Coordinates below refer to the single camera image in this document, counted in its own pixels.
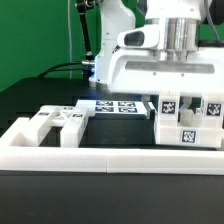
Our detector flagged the white chair back part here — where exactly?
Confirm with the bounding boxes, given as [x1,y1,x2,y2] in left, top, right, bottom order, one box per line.
[21,105,95,148]

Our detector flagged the white U-shaped boundary frame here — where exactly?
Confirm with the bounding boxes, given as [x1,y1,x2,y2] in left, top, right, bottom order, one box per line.
[0,118,224,175]

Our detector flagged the white chair seat part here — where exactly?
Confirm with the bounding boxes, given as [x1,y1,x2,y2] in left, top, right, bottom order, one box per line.
[153,109,224,148]

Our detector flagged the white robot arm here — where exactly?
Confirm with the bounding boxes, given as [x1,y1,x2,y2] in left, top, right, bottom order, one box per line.
[90,0,224,119]

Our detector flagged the black cables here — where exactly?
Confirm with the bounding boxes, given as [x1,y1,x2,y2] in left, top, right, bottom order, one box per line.
[37,61,91,79]

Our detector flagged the white vertical cable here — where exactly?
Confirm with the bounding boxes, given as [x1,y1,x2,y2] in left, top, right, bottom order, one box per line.
[67,0,74,80]

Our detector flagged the white marker base plate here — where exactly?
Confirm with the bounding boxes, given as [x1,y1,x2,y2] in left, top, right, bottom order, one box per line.
[76,100,146,115]

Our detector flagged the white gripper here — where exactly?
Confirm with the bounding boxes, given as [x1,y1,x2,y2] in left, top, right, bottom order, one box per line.
[107,24,224,120]

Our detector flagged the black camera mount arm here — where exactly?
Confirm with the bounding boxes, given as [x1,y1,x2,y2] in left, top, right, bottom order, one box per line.
[75,0,95,69]

